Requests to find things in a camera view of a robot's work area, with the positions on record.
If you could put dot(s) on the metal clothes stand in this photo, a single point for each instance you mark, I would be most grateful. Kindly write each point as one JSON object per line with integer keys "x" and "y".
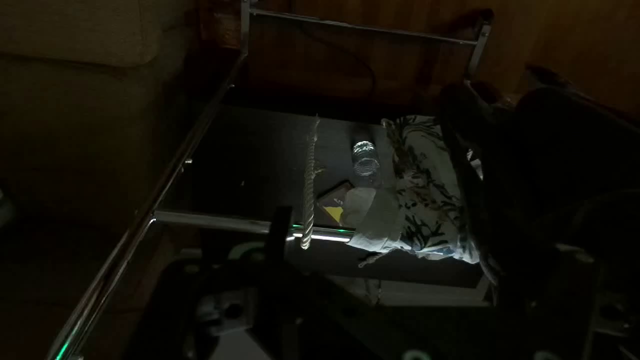
{"x": 200, "y": 220}

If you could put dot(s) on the clear plastic bottle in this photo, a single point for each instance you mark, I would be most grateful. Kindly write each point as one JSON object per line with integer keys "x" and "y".
{"x": 364, "y": 159}

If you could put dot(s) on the grey cloth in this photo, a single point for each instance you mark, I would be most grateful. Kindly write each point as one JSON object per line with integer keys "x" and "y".
{"x": 420, "y": 201}

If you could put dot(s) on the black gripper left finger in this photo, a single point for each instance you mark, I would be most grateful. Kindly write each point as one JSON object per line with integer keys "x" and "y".
{"x": 281, "y": 281}

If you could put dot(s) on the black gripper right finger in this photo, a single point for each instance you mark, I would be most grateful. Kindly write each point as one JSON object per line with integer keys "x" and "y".
{"x": 513, "y": 292}

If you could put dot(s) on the yellow flat object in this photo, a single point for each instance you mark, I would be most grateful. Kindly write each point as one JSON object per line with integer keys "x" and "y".
{"x": 335, "y": 212}

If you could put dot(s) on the dark hanging garment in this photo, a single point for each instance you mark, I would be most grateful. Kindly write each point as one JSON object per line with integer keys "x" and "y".
{"x": 553, "y": 166}

